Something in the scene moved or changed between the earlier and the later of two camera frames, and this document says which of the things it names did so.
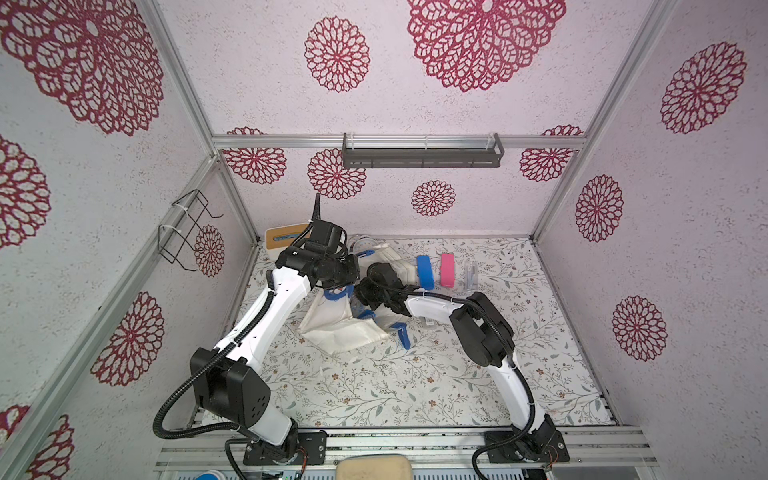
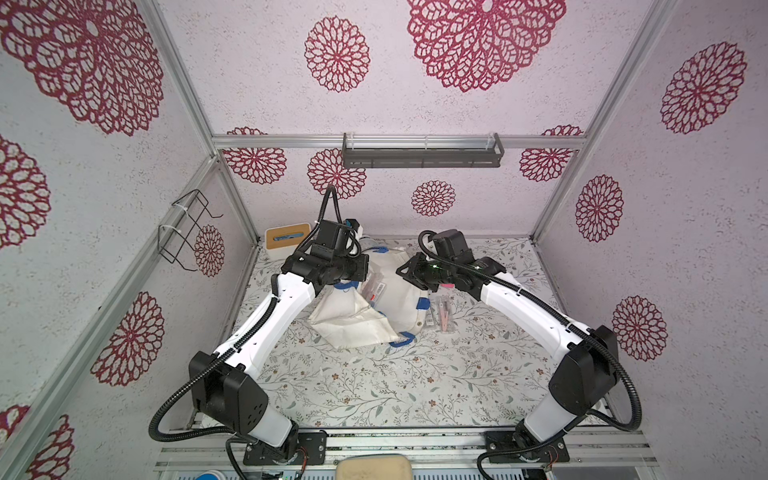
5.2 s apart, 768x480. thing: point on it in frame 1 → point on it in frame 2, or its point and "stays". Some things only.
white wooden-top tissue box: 279,238 stays
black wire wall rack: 173,239 stays
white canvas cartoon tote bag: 336,324 stays
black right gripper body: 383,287 → 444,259
